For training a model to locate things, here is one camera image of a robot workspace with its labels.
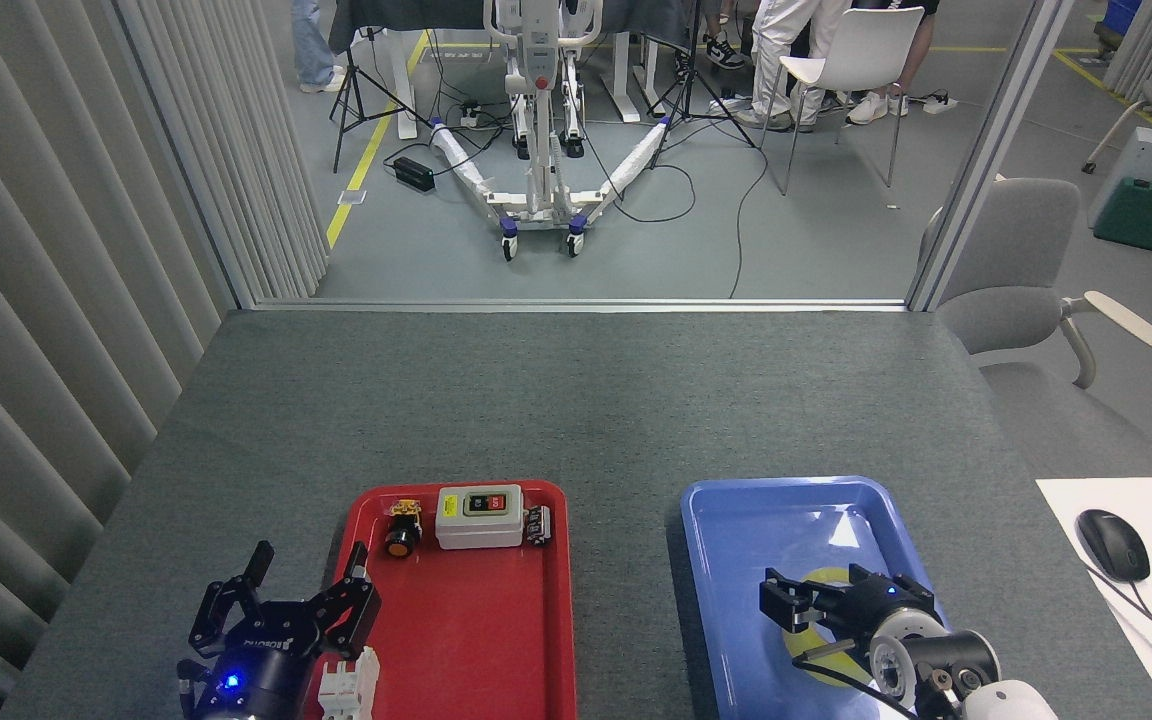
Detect black tripod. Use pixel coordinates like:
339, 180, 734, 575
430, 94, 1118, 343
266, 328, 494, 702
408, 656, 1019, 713
329, 25, 434, 174
646, 0, 757, 171

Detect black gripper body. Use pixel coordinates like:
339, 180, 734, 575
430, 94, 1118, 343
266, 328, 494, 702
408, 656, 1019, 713
836, 572, 939, 643
194, 625, 325, 720

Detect white circuit breaker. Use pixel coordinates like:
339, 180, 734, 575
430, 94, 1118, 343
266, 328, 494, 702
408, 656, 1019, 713
318, 646, 380, 720

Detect standing person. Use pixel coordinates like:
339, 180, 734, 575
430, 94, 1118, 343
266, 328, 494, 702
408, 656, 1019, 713
294, 0, 349, 95

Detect silver post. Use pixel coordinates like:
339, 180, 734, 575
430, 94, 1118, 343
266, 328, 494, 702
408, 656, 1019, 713
904, 0, 1077, 313

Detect grey vertical blinds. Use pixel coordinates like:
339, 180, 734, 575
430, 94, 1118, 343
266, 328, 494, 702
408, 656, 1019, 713
0, 0, 329, 720

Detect white stand on wheels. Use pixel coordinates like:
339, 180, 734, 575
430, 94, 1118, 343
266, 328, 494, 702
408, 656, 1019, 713
429, 0, 677, 263

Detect person behind white chair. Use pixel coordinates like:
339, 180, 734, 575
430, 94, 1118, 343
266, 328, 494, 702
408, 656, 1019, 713
844, 0, 942, 126

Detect red plastic tray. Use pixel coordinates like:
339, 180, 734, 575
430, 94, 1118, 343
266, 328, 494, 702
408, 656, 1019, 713
304, 479, 578, 720

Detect mouse cable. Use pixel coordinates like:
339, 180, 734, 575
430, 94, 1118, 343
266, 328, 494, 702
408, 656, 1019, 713
1086, 560, 1152, 720

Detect black computer mouse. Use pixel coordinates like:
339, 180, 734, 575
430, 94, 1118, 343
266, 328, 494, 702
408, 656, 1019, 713
1076, 509, 1151, 584

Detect blue bin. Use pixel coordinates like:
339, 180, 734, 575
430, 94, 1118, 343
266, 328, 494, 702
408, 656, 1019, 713
1096, 0, 1143, 56

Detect black orange push button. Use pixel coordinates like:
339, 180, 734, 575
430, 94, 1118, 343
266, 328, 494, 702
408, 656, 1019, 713
384, 498, 424, 559

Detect white push button switch box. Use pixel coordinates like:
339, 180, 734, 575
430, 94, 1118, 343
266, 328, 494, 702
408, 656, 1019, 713
435, 486, 525, 551

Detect grey office chair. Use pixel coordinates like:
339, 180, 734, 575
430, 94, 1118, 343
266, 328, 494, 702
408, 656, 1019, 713
921, 178, 1152, 391

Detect desk with dark cloth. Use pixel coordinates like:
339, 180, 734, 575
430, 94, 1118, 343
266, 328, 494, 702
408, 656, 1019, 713
328, 0, 697, 141

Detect yellow tape roll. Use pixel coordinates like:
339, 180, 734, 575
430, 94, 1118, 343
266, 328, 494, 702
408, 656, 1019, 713
781, 566, 882, 689

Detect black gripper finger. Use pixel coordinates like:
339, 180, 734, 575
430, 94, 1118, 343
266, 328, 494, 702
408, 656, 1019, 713
304, 570, 382, 663
188, 541, 275, 661
784, 598, 859, 643
759, 566, 849, 607

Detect white plastic chair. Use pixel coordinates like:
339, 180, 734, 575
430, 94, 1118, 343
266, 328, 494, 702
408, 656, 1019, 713
758, 5, 927, 198

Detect blue plastic tray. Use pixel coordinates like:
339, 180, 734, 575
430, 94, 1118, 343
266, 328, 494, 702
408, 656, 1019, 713
680, 475, 947, 720

